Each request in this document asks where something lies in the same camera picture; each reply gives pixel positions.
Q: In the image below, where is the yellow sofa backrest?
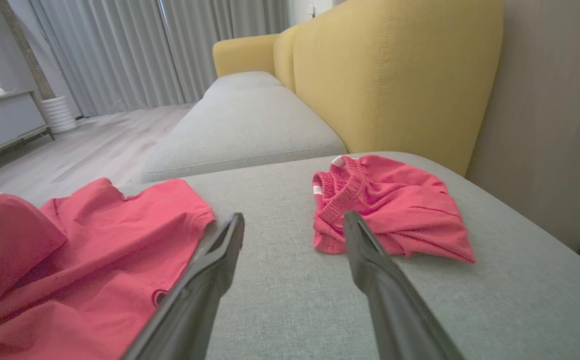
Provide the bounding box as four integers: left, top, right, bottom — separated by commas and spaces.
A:
273, 0, 503, 177

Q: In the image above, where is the red and white t-shirt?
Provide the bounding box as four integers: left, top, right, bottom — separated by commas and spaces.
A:
0, 177, 216, 360

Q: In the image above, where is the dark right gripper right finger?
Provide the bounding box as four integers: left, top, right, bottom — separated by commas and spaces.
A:
343, 210, 466, 360

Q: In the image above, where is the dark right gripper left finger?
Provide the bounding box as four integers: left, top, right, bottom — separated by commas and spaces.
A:
121, 212, 246, 360

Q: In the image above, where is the large grey chaise cushion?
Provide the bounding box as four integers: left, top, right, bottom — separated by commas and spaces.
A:
117, 151, 580, 360

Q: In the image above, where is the grey sofa seat cushion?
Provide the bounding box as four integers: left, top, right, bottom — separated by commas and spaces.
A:
141, 71, 348, 183

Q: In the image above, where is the grey pleated curtain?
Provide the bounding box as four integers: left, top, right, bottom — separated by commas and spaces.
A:
30, 0, 290, 118

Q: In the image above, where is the white ribbed cylinder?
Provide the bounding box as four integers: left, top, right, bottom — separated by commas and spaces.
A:
41, 95, 78, 134

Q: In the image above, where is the red shorts white trim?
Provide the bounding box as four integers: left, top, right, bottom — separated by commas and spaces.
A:
312, 154, 476, 264

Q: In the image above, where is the yellow sofa armrest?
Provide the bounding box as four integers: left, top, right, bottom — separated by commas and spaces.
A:
213, 33, 280, 78

